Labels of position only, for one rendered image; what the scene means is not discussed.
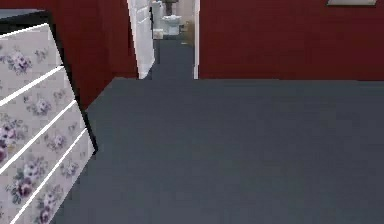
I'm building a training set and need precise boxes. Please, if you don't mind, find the floral chest of drawers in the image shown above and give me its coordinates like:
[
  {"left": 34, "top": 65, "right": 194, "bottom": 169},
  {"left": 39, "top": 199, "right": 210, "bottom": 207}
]
[{"left": 0, "top": 8, "right": 99, "bottom": 224}]

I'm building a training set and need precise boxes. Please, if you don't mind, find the white toilet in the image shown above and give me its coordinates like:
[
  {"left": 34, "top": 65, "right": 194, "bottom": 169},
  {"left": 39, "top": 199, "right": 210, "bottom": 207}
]
[{"left": 161, "top": 14, "right": 183, "bottom": 36}]

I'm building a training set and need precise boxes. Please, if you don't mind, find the framed wall picture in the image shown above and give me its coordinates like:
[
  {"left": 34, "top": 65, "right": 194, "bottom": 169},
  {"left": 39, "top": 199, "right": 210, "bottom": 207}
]
[{"left": 325, "top": 0, "right": 378, "bottom": 7}]

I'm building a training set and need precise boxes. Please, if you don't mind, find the white room door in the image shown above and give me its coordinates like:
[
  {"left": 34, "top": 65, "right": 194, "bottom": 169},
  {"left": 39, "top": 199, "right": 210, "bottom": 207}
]
[{"left": 126, "top": 0, "right": 156, "bottom": 80}]

